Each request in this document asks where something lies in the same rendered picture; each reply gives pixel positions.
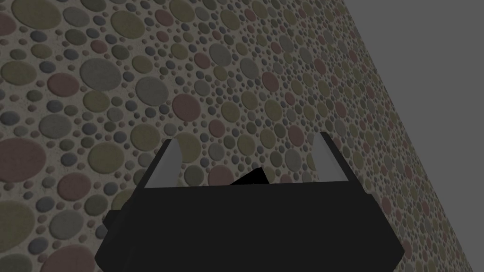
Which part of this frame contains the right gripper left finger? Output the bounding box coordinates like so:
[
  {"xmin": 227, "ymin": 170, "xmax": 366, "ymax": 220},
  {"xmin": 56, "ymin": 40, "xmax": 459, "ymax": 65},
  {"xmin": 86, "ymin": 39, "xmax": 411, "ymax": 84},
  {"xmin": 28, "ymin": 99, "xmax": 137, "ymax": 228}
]
[{"xmin": 143, "ymin": 138, "xmax": 184, "ymax": 189}]

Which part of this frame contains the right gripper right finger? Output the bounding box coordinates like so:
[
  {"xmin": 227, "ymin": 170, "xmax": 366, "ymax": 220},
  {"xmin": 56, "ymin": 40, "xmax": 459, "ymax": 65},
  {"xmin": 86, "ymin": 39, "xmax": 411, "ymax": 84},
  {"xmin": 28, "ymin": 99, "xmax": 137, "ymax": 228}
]
[{"xmin": 312, "ymin": 132, "xmax": 350, "ymax": 183}]

